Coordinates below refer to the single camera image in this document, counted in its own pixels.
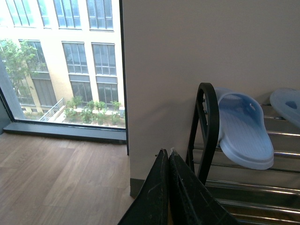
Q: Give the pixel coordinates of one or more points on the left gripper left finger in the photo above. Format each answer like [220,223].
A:
[151,205]

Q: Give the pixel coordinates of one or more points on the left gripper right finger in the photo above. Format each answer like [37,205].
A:
[190,201]

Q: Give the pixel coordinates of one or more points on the white slide sandal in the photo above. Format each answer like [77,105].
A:
[286,102]
[243,137]

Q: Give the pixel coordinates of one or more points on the black metal shoe rack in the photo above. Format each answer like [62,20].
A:
[254,197]

